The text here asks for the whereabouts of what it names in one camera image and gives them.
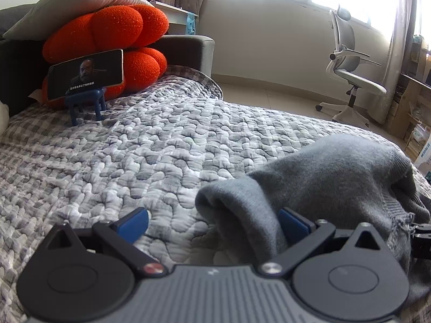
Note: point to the blue patterned bag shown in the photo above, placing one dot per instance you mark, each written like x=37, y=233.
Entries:
x=192, y=23

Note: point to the white desk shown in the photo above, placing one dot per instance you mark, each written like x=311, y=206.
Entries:
x=175, y=18

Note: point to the smartphone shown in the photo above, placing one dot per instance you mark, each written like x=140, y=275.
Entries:
x=84, y=74

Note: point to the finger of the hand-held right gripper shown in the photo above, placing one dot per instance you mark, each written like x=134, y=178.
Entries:
x=422, y=239

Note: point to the white office chair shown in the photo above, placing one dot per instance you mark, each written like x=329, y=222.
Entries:
x=360, y=80

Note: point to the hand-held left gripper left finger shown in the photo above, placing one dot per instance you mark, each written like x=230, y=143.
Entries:
x=133, y=225

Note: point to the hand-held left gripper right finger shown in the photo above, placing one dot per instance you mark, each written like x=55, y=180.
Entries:
x=293, y=225

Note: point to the white pillow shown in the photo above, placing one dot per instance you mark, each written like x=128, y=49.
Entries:
x=67, y=0

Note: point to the grey sofa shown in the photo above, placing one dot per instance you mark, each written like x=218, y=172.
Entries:
x=188, y=50

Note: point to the grey checked quilted blanket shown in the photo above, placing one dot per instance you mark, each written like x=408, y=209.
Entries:
x=134, y=148

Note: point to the wooden shelf unit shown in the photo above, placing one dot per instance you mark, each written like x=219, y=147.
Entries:
x=414, y=97

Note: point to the grey knit sweater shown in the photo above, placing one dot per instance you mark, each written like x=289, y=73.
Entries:
x=336, y=175

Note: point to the orange knot cushion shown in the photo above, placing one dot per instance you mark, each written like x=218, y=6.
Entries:
x=118, y=23

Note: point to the blue phone stand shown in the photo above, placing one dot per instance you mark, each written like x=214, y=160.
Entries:
x=82, y=98

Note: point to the white plush toy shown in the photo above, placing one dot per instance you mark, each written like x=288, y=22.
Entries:
x=3, y=117

